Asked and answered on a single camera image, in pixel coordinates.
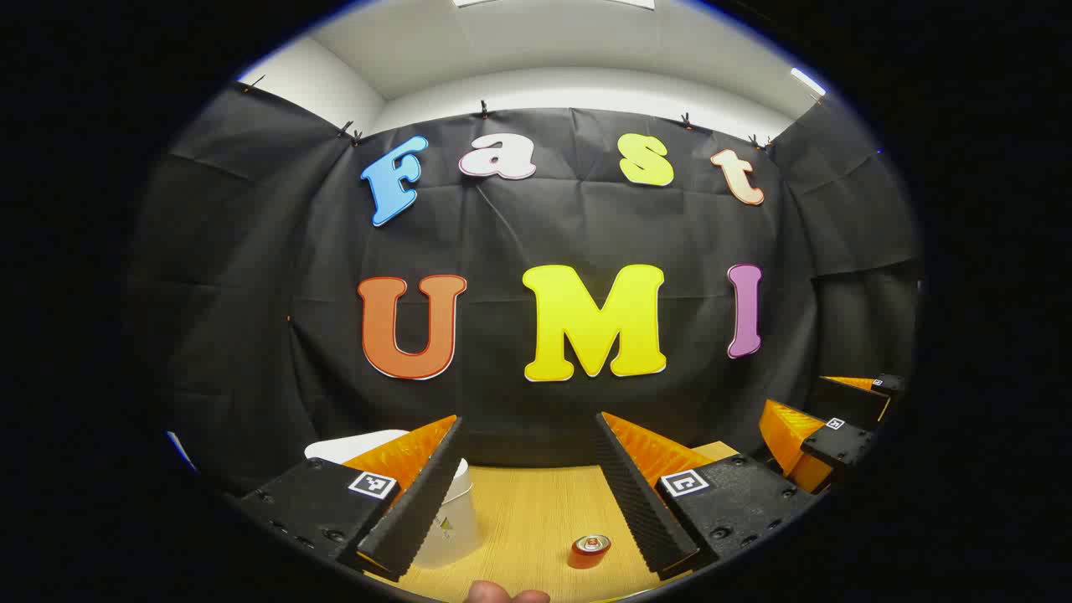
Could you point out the ceiling light panel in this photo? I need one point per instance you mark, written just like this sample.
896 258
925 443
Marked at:
808 81

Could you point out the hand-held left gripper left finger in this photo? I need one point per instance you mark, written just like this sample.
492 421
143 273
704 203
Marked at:
419 511

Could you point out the black backdrop cloth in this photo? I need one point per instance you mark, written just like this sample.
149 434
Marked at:
502 226

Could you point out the white desktop garbage bin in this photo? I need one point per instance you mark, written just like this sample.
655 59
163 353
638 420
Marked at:
456 519

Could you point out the red pop can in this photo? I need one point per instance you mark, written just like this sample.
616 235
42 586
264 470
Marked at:
586 554

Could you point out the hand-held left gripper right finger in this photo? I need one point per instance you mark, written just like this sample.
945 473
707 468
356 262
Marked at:
641 511

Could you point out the row of black cloth clips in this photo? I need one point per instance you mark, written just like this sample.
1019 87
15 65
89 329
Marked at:
483 110

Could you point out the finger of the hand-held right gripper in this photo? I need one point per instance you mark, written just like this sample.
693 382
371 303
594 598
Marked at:
837 444
854 406

